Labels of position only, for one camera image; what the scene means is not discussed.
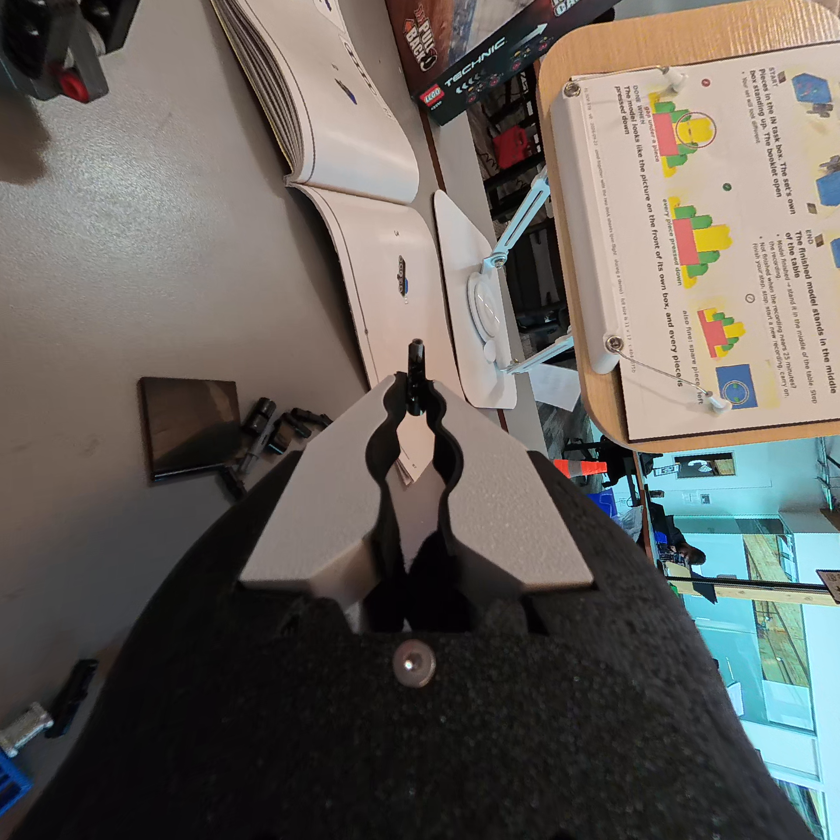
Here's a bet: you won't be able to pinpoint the black lego pin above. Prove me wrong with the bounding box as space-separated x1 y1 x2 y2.
407 338 429 417

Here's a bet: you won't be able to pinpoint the black square lego panel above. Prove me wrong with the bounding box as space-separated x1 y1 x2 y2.
136 376 242 484

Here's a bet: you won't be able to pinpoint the grey lego piece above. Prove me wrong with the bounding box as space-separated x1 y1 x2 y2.
0 702 55 759

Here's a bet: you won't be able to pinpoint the black phone sign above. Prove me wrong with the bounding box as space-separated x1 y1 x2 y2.
675 453 736 479

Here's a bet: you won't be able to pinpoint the red container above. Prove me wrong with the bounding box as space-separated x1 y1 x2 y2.
492 126 534 166

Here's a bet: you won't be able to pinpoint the lego truck model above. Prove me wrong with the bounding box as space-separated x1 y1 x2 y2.
0 0 142 102

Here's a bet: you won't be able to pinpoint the small lego pieces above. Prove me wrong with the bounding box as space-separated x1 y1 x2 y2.
220 395 334 500

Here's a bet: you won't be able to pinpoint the printed instruction sheet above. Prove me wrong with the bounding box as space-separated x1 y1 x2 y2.
581 42 840 442

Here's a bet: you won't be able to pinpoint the blue storage bin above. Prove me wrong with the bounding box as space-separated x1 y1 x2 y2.
0 748 34 818

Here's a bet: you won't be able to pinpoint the open lego instruction booklet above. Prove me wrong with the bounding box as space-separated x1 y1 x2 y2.
210 0 460 487

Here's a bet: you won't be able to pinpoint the lego set box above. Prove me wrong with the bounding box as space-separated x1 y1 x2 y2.
384 0 618 126

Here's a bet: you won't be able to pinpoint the wooden document stand white base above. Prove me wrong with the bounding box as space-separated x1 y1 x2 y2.
432 0 840 455

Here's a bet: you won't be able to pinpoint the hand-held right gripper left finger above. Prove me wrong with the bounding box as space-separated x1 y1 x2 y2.
239 373 408 634

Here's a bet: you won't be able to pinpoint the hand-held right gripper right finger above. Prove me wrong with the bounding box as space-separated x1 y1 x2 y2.
420 379 596 618

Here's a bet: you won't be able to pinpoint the black lego beam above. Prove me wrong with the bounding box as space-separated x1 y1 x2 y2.
46 658 99 739

